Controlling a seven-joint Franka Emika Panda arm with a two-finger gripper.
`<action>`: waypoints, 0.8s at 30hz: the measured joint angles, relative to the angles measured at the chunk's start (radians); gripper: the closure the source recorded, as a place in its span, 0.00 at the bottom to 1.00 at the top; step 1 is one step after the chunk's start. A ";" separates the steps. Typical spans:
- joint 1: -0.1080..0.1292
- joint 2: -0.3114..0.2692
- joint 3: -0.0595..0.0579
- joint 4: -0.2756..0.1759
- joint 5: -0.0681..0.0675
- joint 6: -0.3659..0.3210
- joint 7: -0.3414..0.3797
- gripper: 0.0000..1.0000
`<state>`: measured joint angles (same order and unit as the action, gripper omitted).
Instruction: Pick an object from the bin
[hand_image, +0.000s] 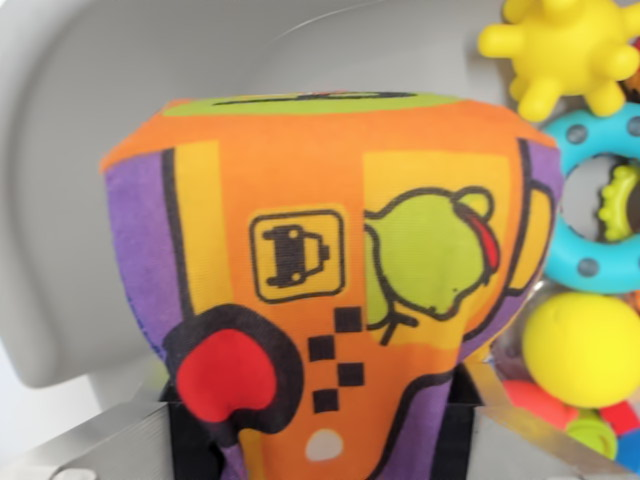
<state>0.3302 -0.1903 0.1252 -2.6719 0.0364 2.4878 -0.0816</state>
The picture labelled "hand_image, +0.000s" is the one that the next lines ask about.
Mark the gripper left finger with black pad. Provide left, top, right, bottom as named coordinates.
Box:
left=19, top=383, right=227, bottom=480

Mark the purple orange taxi fabric cube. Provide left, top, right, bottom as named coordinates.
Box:
left=99, top=89, right=564, bottom=480

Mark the yellow ball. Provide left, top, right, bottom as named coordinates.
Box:
left=521, top=291, right=640, bottom=411

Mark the yellow spiky rubber toy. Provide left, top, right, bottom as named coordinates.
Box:
left=476, top=0, right=640, bottom=123

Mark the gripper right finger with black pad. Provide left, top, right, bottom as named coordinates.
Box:
left=446, top=361, right=632, bottom=480

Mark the blue cylinder block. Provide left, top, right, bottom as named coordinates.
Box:
left=617, top=435, right=640, bottom=466

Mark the clear glass jar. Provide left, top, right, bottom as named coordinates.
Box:
left=492, top=277, right=551, bottom=374

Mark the yellow-green nubbed ring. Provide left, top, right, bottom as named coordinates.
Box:
left=596, top=164, right=640, bottom=244

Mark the gray plastic bin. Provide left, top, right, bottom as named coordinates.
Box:
left=0, top=0, right=640, bottom=416

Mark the teal dotted ring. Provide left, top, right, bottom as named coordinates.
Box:
left=541, top=104, right=640, bottom=294

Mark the green plastic cup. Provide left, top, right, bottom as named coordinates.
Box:
left=566, top=409, right=622, bottom=459

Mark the red wooden toy mallet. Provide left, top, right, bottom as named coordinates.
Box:
left=599, top=399, right=640, bottom=437

